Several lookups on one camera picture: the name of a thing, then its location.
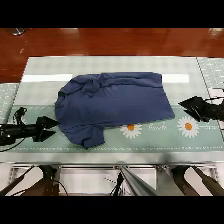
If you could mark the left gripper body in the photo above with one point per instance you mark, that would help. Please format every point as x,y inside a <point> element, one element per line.
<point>36,131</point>

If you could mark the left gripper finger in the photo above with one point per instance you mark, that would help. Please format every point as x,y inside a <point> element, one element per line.
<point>45,135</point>
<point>47,122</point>

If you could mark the blue T-shirt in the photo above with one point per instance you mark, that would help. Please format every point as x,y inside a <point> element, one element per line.
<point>113,103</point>

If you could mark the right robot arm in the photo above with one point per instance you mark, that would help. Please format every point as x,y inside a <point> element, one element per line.
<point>203,110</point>

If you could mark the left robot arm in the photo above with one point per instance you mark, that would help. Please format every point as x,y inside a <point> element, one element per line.
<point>13,131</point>

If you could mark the silver frame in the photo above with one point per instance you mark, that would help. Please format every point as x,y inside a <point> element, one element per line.
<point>140,183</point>

